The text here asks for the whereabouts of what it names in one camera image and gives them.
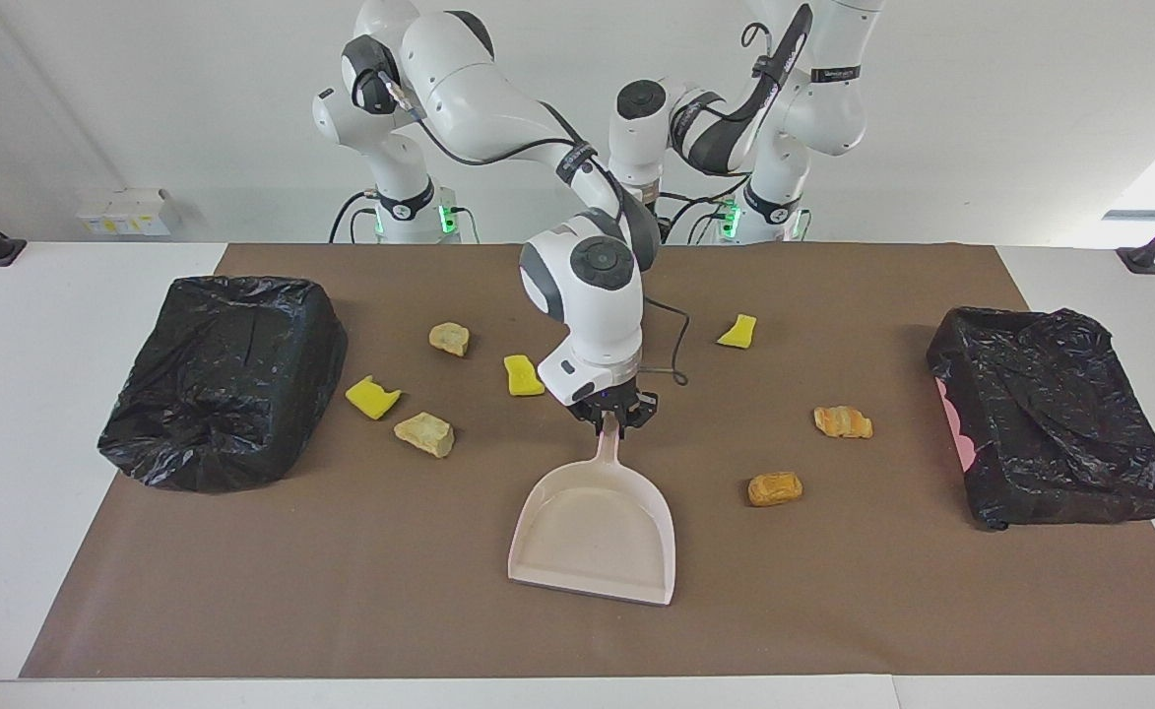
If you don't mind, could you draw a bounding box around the yellow wavy sponge piece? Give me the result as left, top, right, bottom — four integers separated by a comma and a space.
503, 354, 546, 398

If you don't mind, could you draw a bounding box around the beige plastic dustpan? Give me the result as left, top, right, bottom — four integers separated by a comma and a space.
508, 412, 677, 607

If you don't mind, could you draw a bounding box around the brown toy bread roll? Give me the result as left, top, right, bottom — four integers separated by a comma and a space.
746, 472, 804, 508

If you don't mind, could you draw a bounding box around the large beige rock chunk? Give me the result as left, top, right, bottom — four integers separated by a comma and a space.
393, 412, 457, 459

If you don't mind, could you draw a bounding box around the toy croissant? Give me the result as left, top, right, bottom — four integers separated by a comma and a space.
813, 405, 874, 440

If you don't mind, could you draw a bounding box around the yellow notched sponge piece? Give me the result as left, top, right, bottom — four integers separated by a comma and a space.
345, 375, 403, 421

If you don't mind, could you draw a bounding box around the pink plastic bin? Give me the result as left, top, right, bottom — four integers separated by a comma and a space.
939, 384, 978, 474

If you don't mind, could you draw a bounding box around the black bag lined trash bin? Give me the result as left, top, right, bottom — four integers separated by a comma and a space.
96, 276, 350, 494

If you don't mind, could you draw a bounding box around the black crumpled trash bag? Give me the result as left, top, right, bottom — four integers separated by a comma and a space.
926, 306, 1155, 533

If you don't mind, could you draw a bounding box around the brown paper table mat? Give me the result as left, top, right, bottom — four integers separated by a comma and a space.
19, 243, 1155, 680

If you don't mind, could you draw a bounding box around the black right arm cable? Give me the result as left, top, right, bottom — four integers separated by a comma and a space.
375, 67, 689, 387

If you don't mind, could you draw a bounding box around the black base cable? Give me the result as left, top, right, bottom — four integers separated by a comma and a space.
658, 192, 738, 244
328, 190, 381, 244

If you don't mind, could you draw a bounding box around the white wall socket box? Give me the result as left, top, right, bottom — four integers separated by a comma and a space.
75, 187, 181, 237

